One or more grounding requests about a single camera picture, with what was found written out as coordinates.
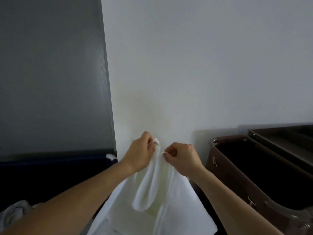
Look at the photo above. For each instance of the person's left hand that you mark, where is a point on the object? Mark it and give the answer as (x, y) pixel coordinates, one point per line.
(138, 154)

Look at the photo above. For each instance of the white pillowcase black piping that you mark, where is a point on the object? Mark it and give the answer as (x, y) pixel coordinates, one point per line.
(12, 211)

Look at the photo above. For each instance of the person's right hand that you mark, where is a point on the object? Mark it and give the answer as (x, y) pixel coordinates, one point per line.
(188, 159)

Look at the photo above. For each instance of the person's left forearm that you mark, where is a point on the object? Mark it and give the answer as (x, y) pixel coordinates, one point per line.
(61, 208)

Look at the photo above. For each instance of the grey door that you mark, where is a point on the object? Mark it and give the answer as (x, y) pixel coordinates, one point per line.
(49, 70)

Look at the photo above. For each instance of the brown housekeeping cart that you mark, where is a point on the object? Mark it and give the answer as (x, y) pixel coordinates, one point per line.
(244, 168)

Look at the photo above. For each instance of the white towel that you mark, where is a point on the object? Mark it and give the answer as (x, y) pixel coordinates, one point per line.
(156, 193)

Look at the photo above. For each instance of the navy laundry hamper white frame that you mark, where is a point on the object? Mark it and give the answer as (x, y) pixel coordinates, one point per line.
(49, 178)

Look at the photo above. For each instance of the person's right forearm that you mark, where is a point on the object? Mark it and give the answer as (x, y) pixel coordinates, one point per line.
(237, 210)

